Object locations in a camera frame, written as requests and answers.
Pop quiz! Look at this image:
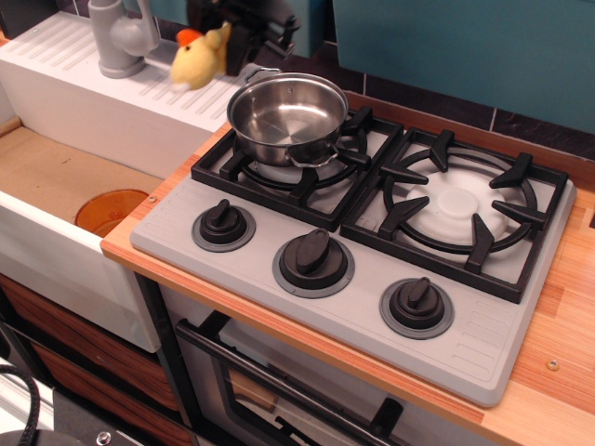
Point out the white toy sink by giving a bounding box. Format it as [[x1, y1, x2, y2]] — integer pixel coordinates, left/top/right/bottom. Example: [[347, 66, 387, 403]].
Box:
[[1, 12, 244, 352]]

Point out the black oven door handle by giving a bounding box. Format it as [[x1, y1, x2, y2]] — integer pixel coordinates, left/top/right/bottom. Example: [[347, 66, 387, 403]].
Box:
[[175, 313, 403, 445]]

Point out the black left stove knob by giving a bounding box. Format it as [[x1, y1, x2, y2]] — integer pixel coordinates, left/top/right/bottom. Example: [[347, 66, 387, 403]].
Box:
[[192, 199, 257, 253]]

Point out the grey toy stovetop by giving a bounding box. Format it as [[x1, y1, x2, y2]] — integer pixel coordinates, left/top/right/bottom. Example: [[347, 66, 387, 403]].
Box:
[[130, 171, 549, 407]]

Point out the wooden drawer front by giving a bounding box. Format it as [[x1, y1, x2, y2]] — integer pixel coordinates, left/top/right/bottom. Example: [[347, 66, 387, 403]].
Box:
[[1, 276, 193, 445]]

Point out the black stove knob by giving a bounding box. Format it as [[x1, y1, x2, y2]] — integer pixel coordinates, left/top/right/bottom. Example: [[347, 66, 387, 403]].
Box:
[[379, 277, 455, 340], [272, 229, 355, 299], [192, 199, 257, 253]]

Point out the black burner grate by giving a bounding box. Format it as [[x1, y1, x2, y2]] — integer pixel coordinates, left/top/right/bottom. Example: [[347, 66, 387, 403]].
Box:
[[341, 128, 575, 304], [192, 107, 404, 231]]

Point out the black braided cable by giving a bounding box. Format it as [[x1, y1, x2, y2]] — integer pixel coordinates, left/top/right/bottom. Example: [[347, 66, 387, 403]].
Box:
[[0, 364, 46, 446]]

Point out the grey toy faucet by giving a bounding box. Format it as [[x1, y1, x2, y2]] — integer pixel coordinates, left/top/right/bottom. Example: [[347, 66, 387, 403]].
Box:
[[88, 0, 160, 79]]

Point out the white right burner cap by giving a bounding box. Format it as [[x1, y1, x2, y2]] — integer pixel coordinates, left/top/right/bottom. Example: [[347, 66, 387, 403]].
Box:
[[405, 156, 525, 246]]

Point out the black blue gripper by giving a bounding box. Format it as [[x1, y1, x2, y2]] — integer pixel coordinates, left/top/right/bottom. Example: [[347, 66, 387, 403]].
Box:
[[186, 0, 300, 76]]

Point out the orange sink drain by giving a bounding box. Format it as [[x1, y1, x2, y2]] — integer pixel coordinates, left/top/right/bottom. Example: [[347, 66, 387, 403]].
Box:
[[74, 189, 148, 237]]

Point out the stainless steel pan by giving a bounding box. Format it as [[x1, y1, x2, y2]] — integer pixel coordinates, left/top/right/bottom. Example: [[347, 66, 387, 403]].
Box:
[[227, 72, 349, 168]]

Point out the black right burner grate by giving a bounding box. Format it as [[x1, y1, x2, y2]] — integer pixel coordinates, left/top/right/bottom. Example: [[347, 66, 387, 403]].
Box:
[[341, 128, 575, 304]]

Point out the yellow stuffed duck toy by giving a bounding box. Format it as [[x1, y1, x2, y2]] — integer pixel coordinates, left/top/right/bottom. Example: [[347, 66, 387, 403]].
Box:
[[169, 22, 231, 92]]

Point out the black middle stove knob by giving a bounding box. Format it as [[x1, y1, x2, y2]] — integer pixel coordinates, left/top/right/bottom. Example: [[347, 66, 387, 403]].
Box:
[[272, 229, 355, 299]]

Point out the toy oven door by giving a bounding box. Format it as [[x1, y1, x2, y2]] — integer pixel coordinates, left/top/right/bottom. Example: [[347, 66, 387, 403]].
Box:
[[174, 309, 447, 446]]

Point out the black right stove knob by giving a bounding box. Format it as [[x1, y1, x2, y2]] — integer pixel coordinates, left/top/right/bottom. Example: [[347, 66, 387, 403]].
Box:
[[379, 277, 455, 340]]

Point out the black left burner grate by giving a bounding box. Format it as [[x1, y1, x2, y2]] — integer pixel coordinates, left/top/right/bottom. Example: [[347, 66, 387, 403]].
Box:
[[192, 107, 404, 231]]

